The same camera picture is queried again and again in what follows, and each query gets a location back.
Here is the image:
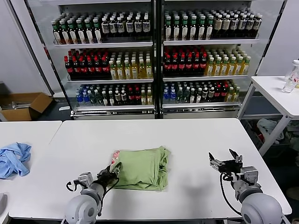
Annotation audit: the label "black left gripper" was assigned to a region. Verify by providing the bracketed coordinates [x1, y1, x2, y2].
[97, 162, 122, 187]

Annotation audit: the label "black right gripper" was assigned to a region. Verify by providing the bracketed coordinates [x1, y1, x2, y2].
[208, 148, 243, 173]

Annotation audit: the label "light green T-shirt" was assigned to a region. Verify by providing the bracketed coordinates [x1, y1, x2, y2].
[109, 146, 173, 192]

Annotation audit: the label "white grey cloth pile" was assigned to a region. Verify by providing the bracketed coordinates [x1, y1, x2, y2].
[256, 118, 285, 140]

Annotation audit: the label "white side table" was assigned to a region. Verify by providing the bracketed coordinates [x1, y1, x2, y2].
[237, 76, 299, 157]

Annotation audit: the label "grey green cloth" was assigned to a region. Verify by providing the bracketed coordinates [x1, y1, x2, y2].
[286, 123, 299, 140]

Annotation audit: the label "yellow juice bottle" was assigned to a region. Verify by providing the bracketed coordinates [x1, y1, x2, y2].
[109, 60, 117, 80]
[235, 56, 243, 76]
[242, 56, 250, 76]
[138, 59, 146, 79]
[206, 57, 215, 77]
[131, 59, 139, 80]
[221, 57, 229, 77]
[116, 60, 124, 80]
[145, 58, 153, 79]
[123, 60, 131, 80]
[214, 57, 222, 77]
[228, 57, 236, 76]

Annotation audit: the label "crumpled light blue shirt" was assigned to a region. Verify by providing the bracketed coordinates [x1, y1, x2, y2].
[0, 142, 32, 180]

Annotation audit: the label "clear plastic bottle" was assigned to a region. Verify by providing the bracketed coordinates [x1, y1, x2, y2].
[282, 59, 299, 94]

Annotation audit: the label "open cardboard box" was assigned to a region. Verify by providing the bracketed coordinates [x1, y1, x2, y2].
[0, 92, 54, 122]

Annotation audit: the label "grey metal rails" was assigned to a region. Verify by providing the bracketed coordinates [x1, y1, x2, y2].
[6, 100, 32, 110]

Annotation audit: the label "green cap dark tea bottle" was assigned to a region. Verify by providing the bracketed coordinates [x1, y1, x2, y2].
[52, 21, 61, 45]
[77, 20, 86, 44]
[172, 16, 181, 42]
[85, 19, 95, 44]
[69, 20, 78, 45]
[197, 16, 206, 41]
[189, 16, 198, 41]
[180, 16, 190, 41]
[93, 19, 103, 44]
[60, 21, 70, 45]
[164, 16, 173, 42]
[205, 15, 214, 40]

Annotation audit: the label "open glass cooler door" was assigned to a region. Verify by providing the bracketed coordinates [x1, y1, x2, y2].
[238, 0, 288, 119]
[9, 0, 73, 115]

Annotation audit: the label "white cap beige label bottle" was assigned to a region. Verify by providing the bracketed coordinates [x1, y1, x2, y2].
[214, 14, 223, 39]
[222, 14, 231, 39]

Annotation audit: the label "white cap blue label bottle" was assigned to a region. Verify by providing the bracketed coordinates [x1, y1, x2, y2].
[142, 15, 151, 37]
[125, 16, 134, 38]
[246, 14, 255, 38]
[109, 17, 118, 39]
[253, 14, 262, 38]
[101, 18, 110, 39]
[230, 14, 239, 39]
[134, 16, 142, 38]
[238, 14, 247, 39]
[116, 17, 126, 38]

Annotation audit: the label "long black arm cable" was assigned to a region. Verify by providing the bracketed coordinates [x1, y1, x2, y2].
[219, 172, 243, 217]

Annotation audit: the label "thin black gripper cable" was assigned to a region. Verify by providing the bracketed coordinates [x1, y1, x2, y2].
[99, 177, 120, 217]

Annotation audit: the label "looped black arm cable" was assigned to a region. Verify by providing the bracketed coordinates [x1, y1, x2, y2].
[66, 179, 81, 192]

